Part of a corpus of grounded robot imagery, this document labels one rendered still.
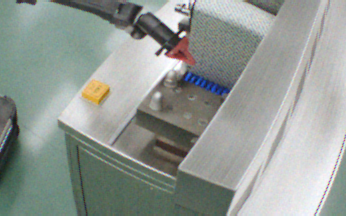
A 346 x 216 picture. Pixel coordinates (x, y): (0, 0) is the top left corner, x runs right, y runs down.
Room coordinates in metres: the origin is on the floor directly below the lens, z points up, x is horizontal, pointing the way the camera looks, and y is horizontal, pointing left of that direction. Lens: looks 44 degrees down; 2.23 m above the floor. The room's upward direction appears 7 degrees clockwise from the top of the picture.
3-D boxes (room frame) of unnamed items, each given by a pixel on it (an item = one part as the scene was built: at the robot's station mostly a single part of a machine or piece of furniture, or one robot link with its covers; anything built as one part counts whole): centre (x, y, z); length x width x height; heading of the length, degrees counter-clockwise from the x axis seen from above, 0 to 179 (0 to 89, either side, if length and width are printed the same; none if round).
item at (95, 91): (1.39, 0.23, 0.91); 0.07 x 0.07 x 0.02; 68
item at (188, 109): (1.22, -0.12, 1.00); 0.40 x 0.16 x 0.06; 68
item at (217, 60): (1.35, -0.13, 1.10); 0.23 x 0.01 x 0.18; 68
